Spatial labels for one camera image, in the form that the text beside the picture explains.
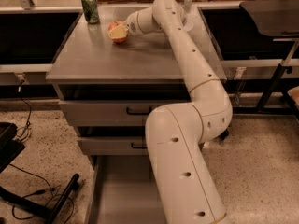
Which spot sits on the black chair base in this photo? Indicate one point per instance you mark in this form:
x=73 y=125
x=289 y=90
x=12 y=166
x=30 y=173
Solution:
x=27 y=191

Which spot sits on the black table on right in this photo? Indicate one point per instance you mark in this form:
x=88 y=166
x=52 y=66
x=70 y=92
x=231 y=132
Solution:
x=277 y=19

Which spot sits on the grey middle drawer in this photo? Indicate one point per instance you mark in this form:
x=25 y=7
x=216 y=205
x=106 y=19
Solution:
x=112 y=146

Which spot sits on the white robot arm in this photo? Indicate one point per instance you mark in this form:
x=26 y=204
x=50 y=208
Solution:
x=174 y=132

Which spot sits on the grey drawer cabinet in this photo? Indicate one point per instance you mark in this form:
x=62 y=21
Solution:
x=91 y=67

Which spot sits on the grey top drawer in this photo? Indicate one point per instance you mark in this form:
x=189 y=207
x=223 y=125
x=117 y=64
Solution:
x=110 y=112

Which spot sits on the grey open bottom drawer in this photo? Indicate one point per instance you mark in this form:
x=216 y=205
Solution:
x=124 y=191

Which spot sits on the red apple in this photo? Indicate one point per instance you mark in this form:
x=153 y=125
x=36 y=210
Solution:
x=117 y=31

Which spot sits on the white ceramic bowl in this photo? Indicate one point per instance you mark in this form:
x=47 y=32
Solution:
x=188 y=25

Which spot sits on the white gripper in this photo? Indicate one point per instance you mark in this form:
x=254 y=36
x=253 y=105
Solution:
x=133 y=25

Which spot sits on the green soda can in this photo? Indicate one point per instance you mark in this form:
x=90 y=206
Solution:
x=90 y=11

